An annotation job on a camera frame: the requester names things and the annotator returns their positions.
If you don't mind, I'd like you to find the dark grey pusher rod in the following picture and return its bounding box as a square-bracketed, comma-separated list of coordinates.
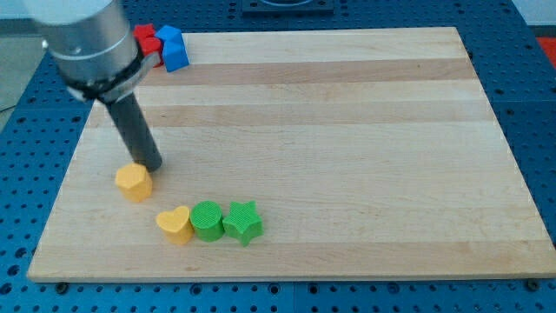
[105, 93, 162, 172]

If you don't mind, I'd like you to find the wooden board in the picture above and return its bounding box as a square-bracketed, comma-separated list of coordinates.
[28, 27, 555, 283]

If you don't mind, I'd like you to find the red block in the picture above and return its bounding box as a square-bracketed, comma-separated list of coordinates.
[133, 23, 164, 67]

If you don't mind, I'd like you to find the yellow hexagon block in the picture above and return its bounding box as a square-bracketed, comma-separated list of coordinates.
[115, 163, 153, 203]

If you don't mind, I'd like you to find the yellow heart block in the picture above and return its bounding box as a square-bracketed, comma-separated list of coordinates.
[156, 206, 195, 245]

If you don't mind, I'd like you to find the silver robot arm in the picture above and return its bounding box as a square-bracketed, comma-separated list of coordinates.
[23, 0, 162, 103]

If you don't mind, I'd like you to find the blue block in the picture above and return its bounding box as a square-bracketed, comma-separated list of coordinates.
[156, 25, 189, 72]

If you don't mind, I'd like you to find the green star block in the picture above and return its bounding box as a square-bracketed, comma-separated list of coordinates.
[222, 201, 264, 247]

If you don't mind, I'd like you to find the green cylinder block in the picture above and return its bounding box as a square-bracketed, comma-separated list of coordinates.
[190, 201, 224, 242]

